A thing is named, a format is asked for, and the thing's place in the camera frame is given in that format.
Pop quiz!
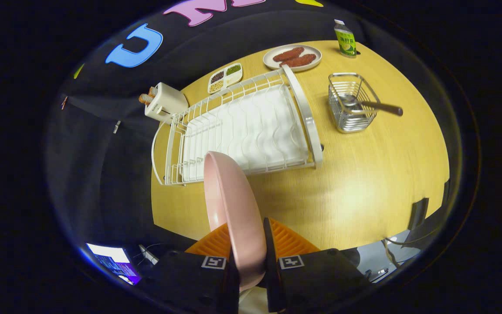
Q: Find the metal spoon with dark handle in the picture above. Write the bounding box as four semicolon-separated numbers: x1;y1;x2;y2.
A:
342;94;404;117

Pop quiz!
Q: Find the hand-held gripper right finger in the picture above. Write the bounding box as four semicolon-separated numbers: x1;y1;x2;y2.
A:
263;217;370;314

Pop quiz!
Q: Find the white divided condiment dish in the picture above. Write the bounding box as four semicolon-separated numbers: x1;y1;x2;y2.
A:
208;63;243;94

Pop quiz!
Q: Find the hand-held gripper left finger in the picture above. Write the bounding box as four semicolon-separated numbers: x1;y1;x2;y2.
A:
140;223;240;314

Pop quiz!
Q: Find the green drink bottle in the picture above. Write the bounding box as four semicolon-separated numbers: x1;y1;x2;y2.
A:
334;19;358;58

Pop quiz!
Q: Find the black backdrop cloth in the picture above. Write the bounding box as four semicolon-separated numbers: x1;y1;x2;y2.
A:
46;0;408;249

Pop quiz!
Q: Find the brown meat patty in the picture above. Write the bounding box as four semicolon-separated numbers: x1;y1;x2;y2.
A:
280;54;317;68
272;47;305;62

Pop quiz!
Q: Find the pink plate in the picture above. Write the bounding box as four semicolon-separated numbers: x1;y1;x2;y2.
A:
204;151;268;292

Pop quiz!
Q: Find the white toaster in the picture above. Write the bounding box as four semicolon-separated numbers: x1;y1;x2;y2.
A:
144;82;189;124

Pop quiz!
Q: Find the white wire dish rack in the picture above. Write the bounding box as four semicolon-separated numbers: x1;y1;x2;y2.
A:
151;65;324;187

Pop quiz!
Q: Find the silver wire basket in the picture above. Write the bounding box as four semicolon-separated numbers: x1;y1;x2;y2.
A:
328;72;381;133

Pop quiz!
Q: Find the beige plate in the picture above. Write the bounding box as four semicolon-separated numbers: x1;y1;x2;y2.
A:
263;44;322;72

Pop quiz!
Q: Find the laptop screen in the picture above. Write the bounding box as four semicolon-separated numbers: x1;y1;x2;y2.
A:
86;243;142;285

